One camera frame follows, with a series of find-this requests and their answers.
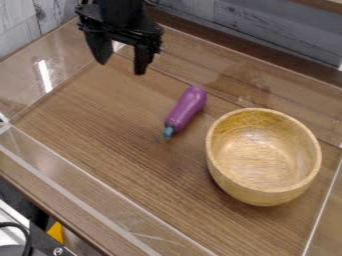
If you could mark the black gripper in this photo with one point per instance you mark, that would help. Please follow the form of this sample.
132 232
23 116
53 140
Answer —
121 20

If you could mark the purple toy eggplant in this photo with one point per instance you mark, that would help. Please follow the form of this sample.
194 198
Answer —
189 105

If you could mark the brown wooden bowl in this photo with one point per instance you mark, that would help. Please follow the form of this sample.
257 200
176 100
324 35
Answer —
264 156

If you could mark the clear acrylic barrier wall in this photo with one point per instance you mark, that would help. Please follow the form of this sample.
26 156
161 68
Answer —
95 211

